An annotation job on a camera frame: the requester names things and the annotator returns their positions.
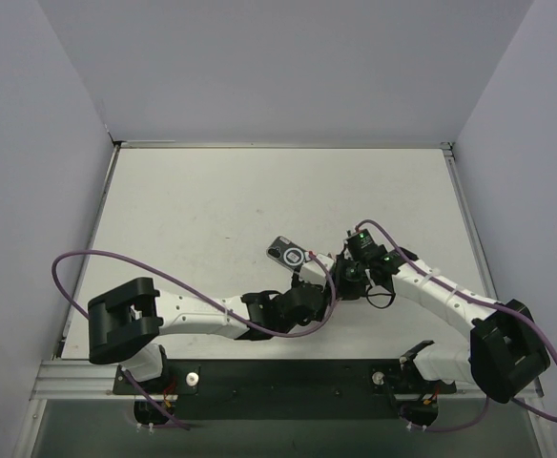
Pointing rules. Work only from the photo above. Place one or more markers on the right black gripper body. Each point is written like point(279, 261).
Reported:
point(347, 275)

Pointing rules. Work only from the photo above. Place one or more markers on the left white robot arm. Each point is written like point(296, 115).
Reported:
point(125, 321)

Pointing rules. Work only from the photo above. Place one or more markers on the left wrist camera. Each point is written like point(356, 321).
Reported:
point(314, 271)

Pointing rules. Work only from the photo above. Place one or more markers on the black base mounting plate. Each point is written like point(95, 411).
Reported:
point(364, 389)

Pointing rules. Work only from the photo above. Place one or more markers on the clear phone case black insert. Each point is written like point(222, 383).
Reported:
point(287, 254)

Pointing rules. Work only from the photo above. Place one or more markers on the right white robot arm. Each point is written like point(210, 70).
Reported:
point(501, 356)

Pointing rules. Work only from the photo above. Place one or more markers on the aluminium table frame rail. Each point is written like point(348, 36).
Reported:
point(207, 215)

